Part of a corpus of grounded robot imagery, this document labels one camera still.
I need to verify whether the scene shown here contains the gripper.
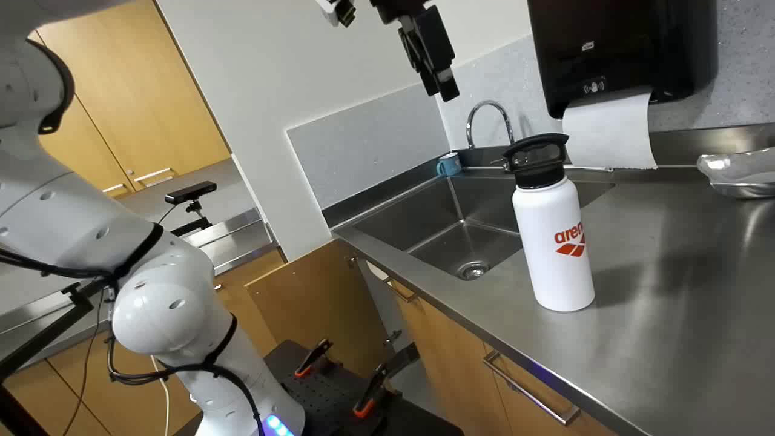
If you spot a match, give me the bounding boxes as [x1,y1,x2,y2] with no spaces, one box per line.
[371,0,461,102]

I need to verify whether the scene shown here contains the open wooden cabinet door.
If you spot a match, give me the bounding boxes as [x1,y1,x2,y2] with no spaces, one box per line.
[245,239,395,380]

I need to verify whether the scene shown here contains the tall wooden cabinet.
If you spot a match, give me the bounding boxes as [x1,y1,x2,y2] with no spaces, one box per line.
[27,0,232,199]

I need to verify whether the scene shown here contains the chrome tap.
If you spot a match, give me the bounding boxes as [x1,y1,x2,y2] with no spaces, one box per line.
[465,99,516,169]

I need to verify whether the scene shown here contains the blue mug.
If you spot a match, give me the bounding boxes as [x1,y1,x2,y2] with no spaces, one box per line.
[435,151,463,179]

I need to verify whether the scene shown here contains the steel sink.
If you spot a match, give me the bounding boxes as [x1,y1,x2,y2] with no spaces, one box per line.
[353,174,616,283]

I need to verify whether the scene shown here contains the black paper towel dispenser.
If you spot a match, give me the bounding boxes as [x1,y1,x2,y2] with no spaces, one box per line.
[526,0,720,120]

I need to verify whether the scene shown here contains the white paper towel sheet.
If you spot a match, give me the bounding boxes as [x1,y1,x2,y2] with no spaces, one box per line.
[561,90,659,171]

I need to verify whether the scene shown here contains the white water bottle black lid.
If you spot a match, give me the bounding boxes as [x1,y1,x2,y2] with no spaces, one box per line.
[502,133,596,313]

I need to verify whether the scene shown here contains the black orange clamp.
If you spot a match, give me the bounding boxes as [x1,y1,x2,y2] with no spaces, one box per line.
[294,338,334,380]
[352,342,420,420]

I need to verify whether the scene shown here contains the steel bowl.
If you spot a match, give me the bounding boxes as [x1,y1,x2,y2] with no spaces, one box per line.
[696,147,775,200]

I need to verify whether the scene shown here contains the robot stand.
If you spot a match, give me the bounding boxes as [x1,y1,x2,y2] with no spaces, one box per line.
[174,338,466,436]

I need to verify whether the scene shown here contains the steel cabinet door handle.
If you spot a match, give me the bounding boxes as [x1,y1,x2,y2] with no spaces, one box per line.
[382,276,420,304]
[483,350,582,427]

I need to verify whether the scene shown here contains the camera on mount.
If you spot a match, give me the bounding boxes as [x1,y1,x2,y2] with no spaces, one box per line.
[163,180,218,238]

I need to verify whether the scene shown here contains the white cable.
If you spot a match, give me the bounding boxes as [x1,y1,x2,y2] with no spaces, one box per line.
[150,356,172,436]

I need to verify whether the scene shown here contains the black cable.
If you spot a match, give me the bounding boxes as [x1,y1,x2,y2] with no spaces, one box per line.
[61,289,104,436]

